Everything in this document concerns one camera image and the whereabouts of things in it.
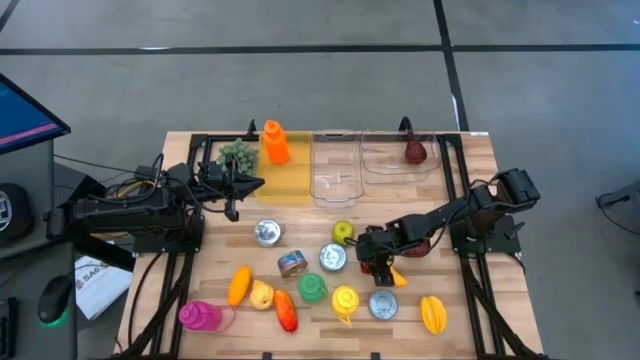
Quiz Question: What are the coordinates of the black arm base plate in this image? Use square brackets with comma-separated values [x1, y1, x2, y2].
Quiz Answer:
[133, 214, 205, 255]
[449, 214, 522, 255]

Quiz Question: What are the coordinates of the black aluminium table frame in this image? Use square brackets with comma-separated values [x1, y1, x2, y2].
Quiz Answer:
[112, 130, 551, 360]

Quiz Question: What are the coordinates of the tin can red label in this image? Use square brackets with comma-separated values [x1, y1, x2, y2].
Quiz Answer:
[368, 288, 400, 321]

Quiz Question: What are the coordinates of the yellow cable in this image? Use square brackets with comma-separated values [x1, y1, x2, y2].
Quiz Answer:
[102, 178, 156, 202]

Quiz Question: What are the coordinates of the pink plastic bottle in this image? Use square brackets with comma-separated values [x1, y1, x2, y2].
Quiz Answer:
[177, 300, 237, 334]

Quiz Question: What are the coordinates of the green broccoli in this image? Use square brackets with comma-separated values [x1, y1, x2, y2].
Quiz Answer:
[216, 138, 261, 177]

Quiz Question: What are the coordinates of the tin can olive label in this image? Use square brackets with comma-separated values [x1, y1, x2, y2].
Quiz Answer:
[253, 218, 283, 248]

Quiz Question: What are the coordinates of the dark red lumpy fruit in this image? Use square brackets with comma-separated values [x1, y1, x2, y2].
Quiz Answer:
[402, 238, 432, 259]

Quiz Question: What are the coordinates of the yellow translucent plastic bin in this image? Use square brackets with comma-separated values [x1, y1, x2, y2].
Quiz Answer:
[253, 130, 315, 205]

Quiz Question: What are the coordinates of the orange toy mango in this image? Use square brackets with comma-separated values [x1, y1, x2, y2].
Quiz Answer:
[227, 265, 253, 307]

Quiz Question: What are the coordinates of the tin can blue label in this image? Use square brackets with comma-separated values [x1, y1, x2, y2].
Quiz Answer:
[318, 242, 348, 273]

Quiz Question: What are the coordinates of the narrow clear plastic bin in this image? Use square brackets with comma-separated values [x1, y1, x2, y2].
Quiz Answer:
[309, 130, 366, 209]

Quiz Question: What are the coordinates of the black cap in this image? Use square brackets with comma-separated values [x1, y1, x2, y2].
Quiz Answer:
[0, 182, 35, 246]

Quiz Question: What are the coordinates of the dark red fig-shaped fruit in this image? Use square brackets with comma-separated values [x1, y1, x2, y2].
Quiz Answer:
[404, 138, 429, 166]

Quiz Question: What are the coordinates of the black computer mouse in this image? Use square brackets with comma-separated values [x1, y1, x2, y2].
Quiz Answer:
[37, 274, 75, 327]

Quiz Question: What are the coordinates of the green plastic bottle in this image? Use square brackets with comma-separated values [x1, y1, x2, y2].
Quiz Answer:
[297, 272, 329, 305]

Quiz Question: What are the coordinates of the grey operator desk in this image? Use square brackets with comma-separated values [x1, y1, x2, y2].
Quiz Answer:
[0, 139, 79, 360]

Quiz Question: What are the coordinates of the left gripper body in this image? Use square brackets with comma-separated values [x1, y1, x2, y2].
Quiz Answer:
[199, 153, 241, 223]

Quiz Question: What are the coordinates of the blue screen monitor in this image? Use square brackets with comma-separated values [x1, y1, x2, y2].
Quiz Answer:
[0, 73, 71, 156]

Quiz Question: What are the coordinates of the orange plastic bottle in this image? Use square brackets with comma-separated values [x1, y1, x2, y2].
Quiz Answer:
[261, 119, 291, 165]

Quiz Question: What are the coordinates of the yellow toy pear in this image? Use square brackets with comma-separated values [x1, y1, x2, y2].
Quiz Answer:
[248, 279, 276, 311]

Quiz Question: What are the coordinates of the black keyboard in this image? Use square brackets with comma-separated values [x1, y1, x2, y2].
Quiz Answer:
[0, 297, 19, 346]

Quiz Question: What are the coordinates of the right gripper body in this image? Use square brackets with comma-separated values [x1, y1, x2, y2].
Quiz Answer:
[354, 224, 405, 262]

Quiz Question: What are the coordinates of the yellow toy starfruit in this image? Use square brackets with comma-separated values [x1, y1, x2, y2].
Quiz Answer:
[418, 294, 449, 336]

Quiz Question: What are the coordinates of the tin can colourful label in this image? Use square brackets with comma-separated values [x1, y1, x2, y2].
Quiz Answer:
[277, 249, 309, 279]

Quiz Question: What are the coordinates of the red-orange oblong toy fruit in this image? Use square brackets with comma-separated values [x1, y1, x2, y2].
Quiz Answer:
[272, 289, 300, 334]

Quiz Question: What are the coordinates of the green toy apple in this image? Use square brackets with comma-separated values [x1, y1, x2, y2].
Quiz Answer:
[332, 219, 357, 247]

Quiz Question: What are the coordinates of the white printed paper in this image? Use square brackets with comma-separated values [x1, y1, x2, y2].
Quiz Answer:
[73, 254, 134, 321]

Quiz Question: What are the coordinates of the wide clear plastic bin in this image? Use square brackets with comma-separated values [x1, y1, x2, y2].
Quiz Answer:
[359, 130, 442, 177]

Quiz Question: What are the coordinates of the yellow plastic bottle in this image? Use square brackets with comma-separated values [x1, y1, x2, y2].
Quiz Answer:
[330, 284, 361, 329]

